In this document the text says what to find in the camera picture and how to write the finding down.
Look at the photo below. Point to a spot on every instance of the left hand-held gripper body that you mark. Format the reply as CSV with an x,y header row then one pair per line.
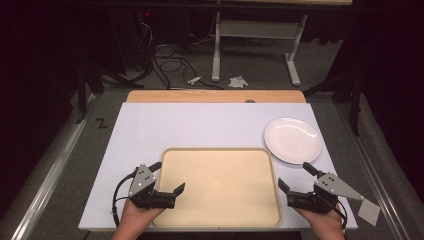
x,y
142,181

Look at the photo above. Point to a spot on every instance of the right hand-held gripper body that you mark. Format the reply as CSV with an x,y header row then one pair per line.
x,y
325,193

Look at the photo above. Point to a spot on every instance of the person's right hand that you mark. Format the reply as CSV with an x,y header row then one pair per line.
x,y
324,221

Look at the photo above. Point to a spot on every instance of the person's left hand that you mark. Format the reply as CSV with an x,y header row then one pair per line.
x,y
135,218

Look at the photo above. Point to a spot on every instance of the white round plate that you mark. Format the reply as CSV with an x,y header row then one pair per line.
x,y
292,140

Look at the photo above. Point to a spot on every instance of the beige plastic tray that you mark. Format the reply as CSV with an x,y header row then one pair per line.
x,y
220,190

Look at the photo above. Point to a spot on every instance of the white square card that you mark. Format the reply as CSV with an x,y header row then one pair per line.
x,y
368,212

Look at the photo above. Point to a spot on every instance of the white table cover board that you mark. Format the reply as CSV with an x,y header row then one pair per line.
x,y
200,125

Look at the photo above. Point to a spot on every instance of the black metal stand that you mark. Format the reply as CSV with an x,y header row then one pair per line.
x,y
81,93
356,106

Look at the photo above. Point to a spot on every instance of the dark table grommet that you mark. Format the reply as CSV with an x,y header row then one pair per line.
x,y
250,101

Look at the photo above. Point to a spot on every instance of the small white paper scrap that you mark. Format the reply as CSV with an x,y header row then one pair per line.
x,y
194,80

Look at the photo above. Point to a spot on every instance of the crumpled white paper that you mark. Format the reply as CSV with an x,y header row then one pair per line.
x,y
238,82

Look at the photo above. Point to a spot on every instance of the aluminium floor rail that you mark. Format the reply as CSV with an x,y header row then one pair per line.
x,y
388,208
50,183

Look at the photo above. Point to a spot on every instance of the white metal desk frame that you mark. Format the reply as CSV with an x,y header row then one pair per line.
x,y
216,50

